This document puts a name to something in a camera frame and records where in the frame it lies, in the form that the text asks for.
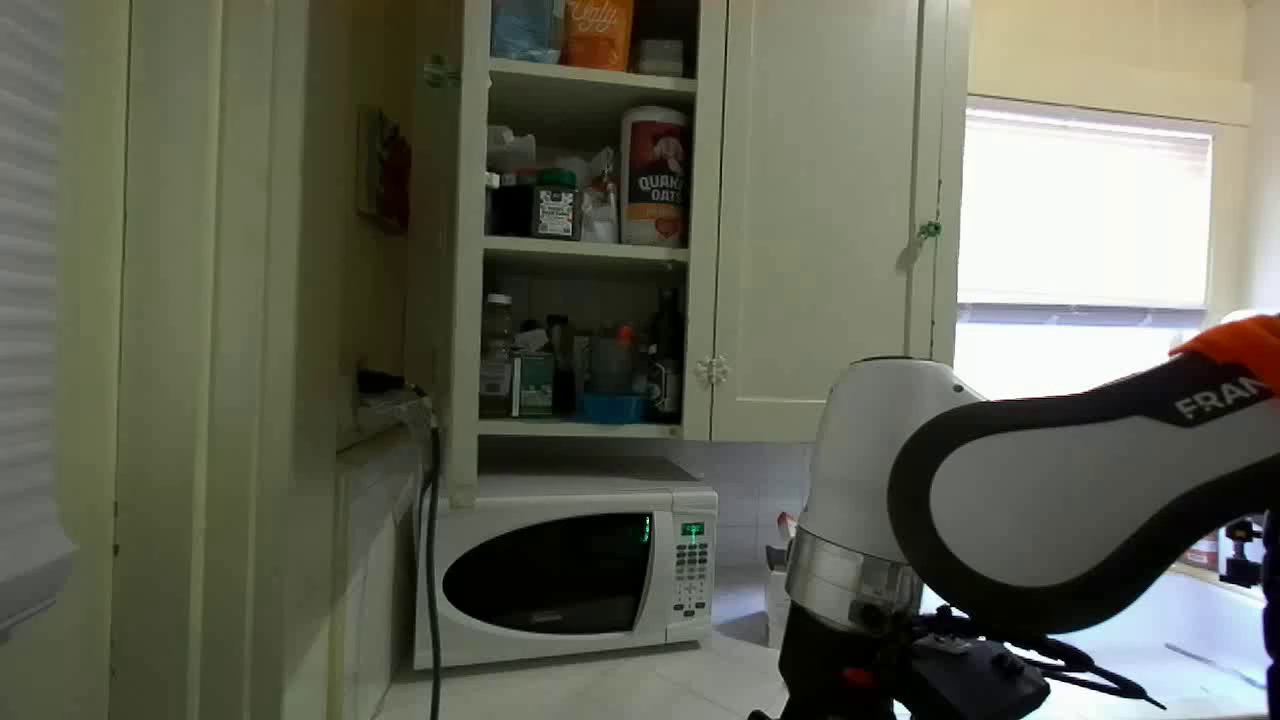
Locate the dark labelled bottle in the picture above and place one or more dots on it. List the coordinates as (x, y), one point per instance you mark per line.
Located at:
(663, 361)

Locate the white packet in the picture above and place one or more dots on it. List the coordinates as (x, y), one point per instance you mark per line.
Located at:
(509, 146)

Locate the small red container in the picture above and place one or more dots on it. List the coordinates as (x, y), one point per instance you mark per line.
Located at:
(1200, 548)

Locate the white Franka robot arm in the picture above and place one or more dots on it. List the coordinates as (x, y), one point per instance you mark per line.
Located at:
(1064, 506)

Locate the blue food box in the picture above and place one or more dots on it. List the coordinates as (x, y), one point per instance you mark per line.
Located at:
(527, 26)

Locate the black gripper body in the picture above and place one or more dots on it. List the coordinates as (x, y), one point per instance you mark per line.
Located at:
(882, 681)

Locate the spice jar with green lid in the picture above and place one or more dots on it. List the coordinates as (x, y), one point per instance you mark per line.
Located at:
(553, 204)

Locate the tall clear jar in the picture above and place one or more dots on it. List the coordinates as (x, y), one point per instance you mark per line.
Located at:
(497, 361)

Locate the cream wall cupboard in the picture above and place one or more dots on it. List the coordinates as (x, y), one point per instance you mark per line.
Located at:
(815, 200)

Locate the small white box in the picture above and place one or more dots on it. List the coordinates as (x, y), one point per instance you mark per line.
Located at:
(663, 56)

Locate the orange food box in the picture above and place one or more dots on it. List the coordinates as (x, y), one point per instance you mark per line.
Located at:
(596, 34)

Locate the green labelled container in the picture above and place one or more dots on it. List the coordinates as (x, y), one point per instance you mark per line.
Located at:
(534, 375)

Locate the dark red wall hanging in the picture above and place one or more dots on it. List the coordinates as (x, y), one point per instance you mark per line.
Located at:
(384, 172)

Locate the black camera clamp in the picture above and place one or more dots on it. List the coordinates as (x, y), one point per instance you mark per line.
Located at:
(1245, 545)

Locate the green cupboard knob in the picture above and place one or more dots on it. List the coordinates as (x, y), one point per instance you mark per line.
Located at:
(931, 229)

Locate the oats canister with red label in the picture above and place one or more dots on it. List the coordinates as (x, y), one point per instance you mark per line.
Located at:
(654, 172)

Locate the white microwave oven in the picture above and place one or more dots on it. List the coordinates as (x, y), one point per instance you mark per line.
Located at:
(561, 573)

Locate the white food bag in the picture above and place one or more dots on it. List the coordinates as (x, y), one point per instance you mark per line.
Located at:
(601, 200)

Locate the dark jar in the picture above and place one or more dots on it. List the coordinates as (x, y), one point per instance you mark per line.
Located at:
(509, 204)

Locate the white window blind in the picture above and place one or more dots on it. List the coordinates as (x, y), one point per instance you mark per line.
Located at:
(24, 294)
(1085, 213)

